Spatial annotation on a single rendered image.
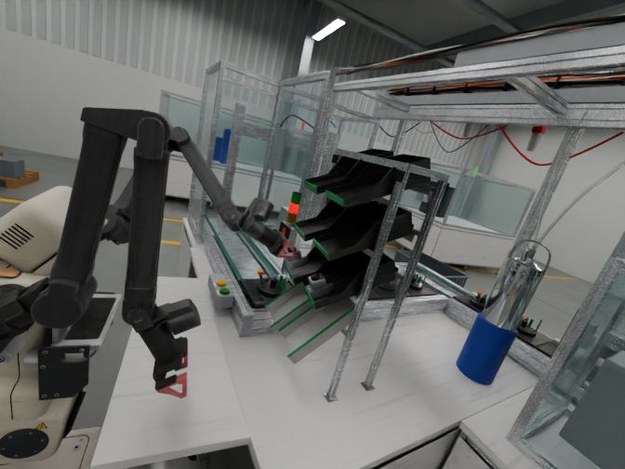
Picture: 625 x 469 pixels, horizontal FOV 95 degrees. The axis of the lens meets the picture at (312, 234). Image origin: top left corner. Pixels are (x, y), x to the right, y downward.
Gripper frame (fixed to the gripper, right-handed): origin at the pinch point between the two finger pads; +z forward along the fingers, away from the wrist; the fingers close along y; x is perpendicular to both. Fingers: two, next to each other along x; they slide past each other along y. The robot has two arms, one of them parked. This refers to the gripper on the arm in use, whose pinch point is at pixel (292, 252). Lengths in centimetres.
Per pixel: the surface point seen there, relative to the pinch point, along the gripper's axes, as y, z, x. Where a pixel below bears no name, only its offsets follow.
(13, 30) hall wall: 825, -422, 63
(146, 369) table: -6, -20, 56
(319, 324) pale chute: -14.5, 17.2, 13.4
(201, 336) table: 9.7, -4.5, 48.4
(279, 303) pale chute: 5.5, 12.1, 21.1
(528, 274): -27, 74, -47
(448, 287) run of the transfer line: 46, 147, -33
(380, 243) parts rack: -25.6, 6.8, -20.4
